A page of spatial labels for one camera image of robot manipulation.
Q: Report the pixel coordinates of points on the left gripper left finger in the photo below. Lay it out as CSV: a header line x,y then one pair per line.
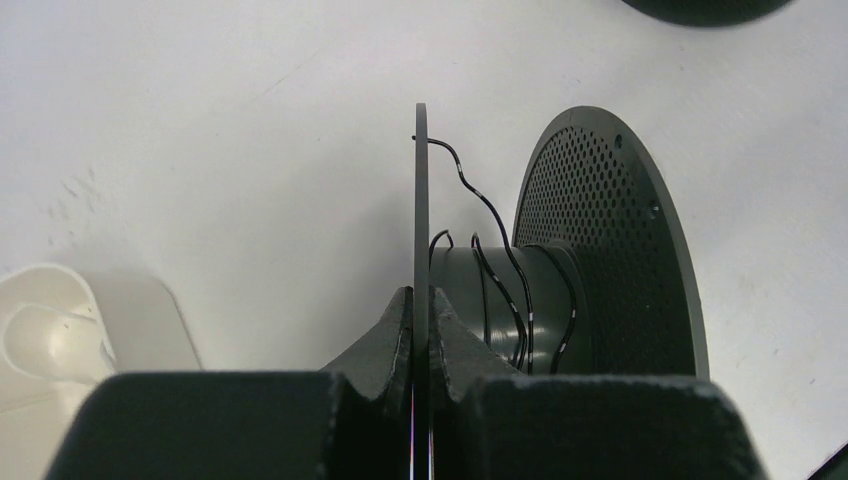
x,y
348,420

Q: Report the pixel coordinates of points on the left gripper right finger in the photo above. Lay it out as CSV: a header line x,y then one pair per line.
x,y
492,422

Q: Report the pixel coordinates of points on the black spool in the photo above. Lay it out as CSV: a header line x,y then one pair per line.
x,y
707,13
592,276

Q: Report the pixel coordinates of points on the white plastic tray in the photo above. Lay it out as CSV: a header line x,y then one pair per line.
x,y
54,352

